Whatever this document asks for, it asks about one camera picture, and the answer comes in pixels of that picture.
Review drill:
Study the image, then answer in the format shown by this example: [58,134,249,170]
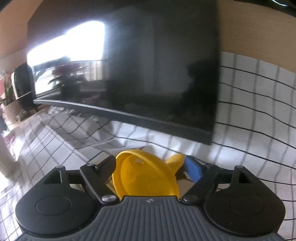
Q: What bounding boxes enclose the red and green plant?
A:
[0,71,15,109]

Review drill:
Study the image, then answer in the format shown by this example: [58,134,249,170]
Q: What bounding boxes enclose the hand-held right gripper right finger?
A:
[181,155,255,205]

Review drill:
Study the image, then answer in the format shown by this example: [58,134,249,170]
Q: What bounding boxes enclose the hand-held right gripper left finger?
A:
[44,155,116,206]

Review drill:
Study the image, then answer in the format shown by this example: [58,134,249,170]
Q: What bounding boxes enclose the white checked tablecloth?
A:
[0,51,296,241]

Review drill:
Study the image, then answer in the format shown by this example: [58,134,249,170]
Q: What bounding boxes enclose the black chair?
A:
[11,63,39,114]

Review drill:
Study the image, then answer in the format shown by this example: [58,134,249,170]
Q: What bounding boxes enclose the black flat screen monitor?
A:
[27,0,221,146]

